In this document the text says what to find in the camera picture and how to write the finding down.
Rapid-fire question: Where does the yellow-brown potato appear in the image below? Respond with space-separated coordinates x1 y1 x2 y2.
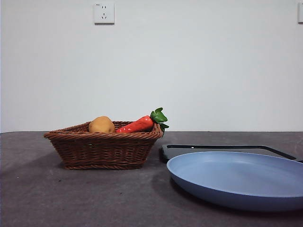
88 116 116 133

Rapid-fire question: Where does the blue round plate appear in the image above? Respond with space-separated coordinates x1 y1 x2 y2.
166 151 303 212

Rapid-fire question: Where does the orange carrot with green leaves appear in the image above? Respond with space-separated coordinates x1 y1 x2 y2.
115 107 169 138

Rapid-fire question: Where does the brown wicker basket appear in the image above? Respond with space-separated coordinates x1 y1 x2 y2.
44 121 164 170

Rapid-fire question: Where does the white wall socket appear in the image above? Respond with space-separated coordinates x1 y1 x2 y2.
94 2 115 25

